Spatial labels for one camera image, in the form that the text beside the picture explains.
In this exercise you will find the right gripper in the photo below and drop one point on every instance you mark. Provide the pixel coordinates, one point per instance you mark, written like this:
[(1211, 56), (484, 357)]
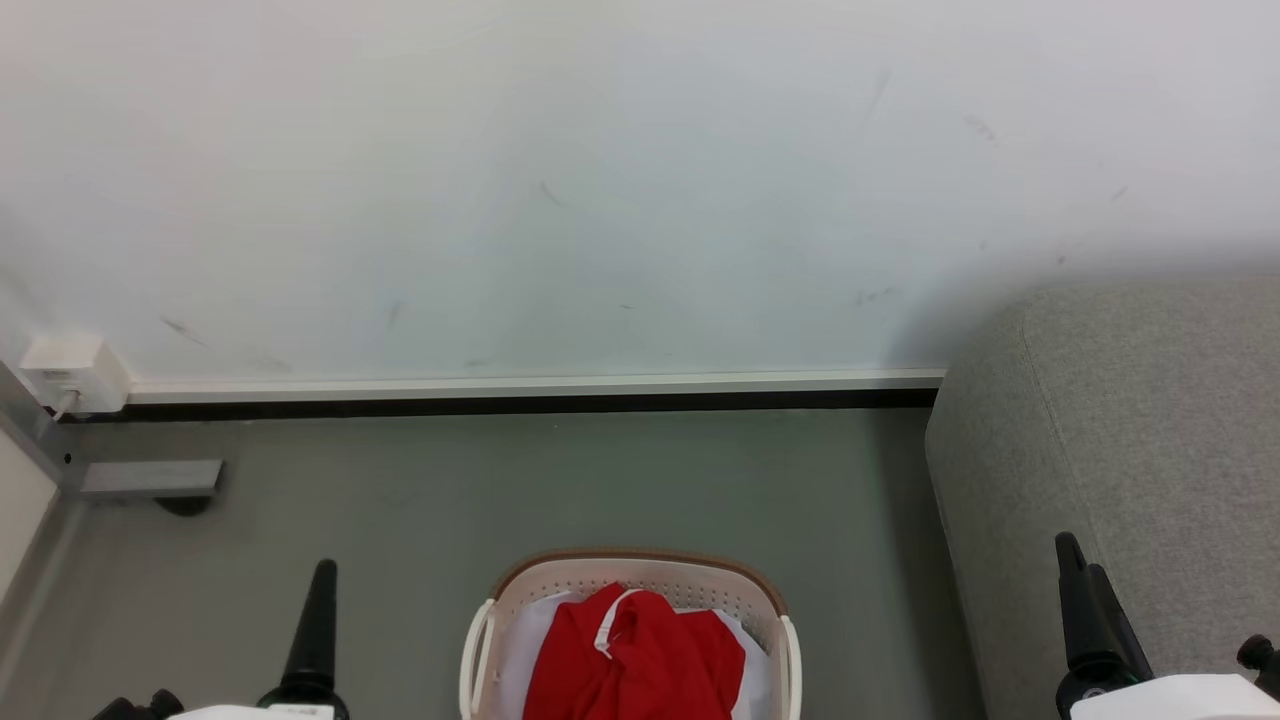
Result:
[(1170, 700)]

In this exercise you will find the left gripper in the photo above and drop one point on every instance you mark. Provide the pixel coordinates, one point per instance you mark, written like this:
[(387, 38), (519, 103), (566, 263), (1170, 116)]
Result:
[(300, 708)]

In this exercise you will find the red and white garment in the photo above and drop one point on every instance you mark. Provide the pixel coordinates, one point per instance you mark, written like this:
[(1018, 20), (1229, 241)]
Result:
[(640, 670)]

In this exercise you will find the grey fabric sofa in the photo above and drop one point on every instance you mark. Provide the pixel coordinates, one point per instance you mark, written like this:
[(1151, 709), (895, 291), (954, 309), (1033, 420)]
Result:
[(1150, 420)]

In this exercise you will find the white and black baseboard strip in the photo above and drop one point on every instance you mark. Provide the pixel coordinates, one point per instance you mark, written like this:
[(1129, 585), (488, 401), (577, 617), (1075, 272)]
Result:
[(500, 386)]

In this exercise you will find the cream laundry basket brown rim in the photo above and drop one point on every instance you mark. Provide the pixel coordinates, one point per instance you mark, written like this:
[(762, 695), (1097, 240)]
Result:
[(640, 572)]

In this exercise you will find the black round frame foot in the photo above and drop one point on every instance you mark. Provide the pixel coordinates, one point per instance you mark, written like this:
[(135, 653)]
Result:
[(183, 506)]

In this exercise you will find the grey metal frame leg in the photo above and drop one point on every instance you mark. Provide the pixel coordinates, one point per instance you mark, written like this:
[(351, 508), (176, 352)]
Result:
[(150, 480)]

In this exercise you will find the white wall socket box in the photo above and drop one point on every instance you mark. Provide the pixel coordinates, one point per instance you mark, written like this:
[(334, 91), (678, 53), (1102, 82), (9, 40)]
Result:
[(75, 365)]

